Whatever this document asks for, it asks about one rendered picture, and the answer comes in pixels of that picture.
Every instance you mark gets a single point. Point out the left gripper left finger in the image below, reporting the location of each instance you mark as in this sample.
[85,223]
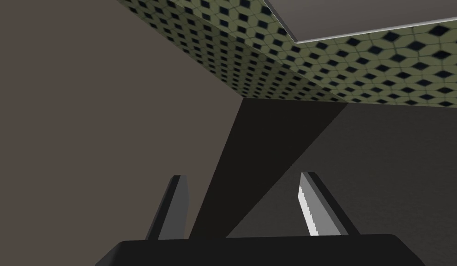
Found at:
[173,214]

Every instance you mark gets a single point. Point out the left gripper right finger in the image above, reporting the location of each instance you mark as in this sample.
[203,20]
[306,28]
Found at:
[322,214]

